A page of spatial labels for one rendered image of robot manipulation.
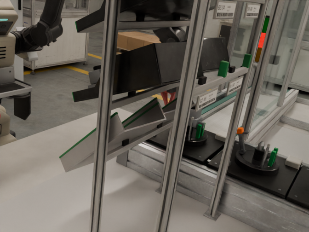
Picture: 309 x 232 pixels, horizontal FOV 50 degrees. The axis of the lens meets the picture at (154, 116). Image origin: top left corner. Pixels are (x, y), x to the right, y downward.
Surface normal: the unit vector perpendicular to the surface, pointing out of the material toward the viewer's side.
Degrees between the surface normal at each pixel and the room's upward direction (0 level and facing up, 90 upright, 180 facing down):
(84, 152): 90
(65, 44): 90
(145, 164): 90
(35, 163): 0
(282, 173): 0
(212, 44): 65
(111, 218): 0
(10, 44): 98
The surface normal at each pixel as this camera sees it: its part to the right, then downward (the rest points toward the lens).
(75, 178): 0.13, -0.92
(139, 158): -0.54, 0.25
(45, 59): 0.83, 0.31
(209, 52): 0.71, -0.07
